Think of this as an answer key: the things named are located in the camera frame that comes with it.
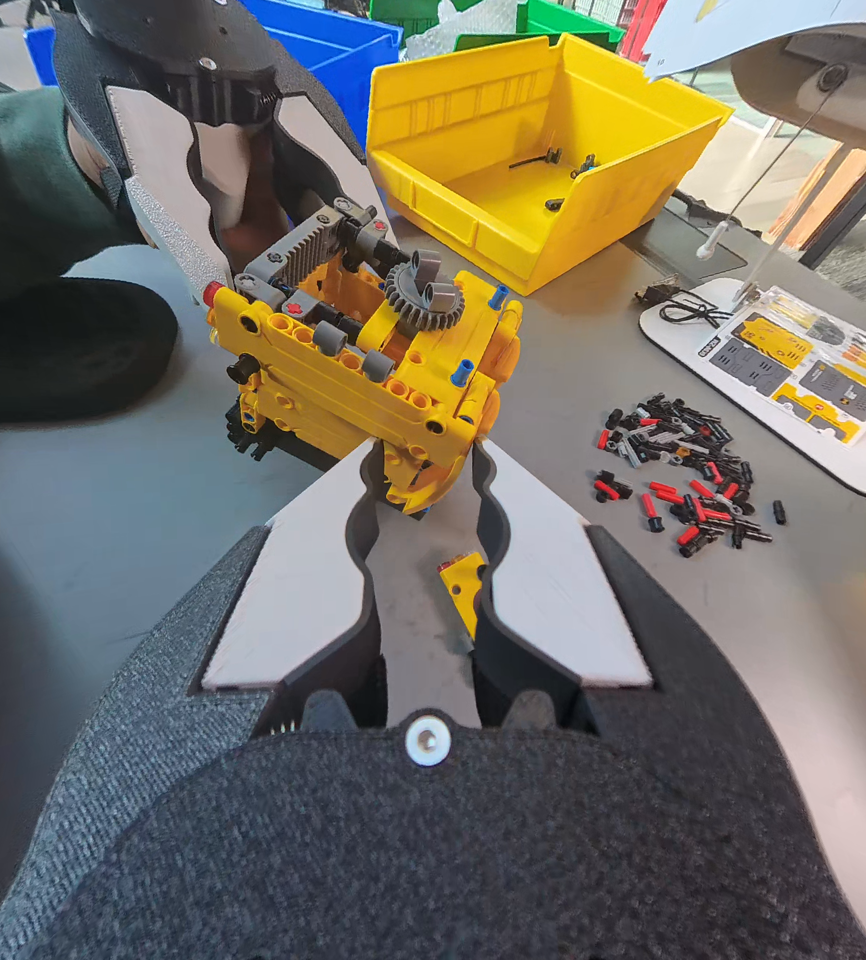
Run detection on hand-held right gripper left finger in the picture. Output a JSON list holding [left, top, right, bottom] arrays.
[[200, 438, 389, 729]]

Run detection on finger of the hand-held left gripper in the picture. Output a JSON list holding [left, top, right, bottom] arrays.
[[105, 84, 237, 309], [274, 91, 400, 252]]

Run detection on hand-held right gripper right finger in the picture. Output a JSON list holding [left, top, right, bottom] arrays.
[[470, 440, 654, 729]]

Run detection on pile of small lego pins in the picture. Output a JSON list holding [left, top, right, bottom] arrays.
[[594, 392, 788, 560]]

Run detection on yellow lego vehicle model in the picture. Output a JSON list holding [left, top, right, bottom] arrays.
[[204, 196, 524, 519]]

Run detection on lego instruction booklet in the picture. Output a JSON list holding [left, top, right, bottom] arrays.
[[643, 0, 866, 80]]

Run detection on person's left forearm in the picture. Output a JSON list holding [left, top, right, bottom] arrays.
[[0, 75, 141, 316]]

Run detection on lego sticker sheet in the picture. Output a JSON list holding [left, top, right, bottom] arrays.
[[697, 285, 866, 447]]

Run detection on person's left hand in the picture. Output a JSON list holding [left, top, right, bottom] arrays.
[[217, 133, 295, 276]]

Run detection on yellow plastic storage bin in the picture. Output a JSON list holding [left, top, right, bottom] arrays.
[[365, 33, 735, 297]]

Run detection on blue plastic storage bin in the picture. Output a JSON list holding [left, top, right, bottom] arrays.
[[24, 0, 404, 151]]

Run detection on green plastic storage bin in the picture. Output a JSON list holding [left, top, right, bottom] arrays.
[[369, 0, 479, 39], [454, 0, 626, 54]]

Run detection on clear bubble wrap sheet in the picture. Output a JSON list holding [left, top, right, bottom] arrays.
[[403, 0, 524, 61]]

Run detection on white flat board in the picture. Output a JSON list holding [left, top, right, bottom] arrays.
[[639, 277, 866, 500]]

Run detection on stack of coloured crates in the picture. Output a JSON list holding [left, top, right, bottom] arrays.
[[619, 0, 670, 63]]

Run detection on black usb cable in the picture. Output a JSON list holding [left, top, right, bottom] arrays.
[[634, 281, 734, 330]]

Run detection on dark desk cable hatch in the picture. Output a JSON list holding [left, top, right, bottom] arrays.
[[620, 198, 749, 288]]

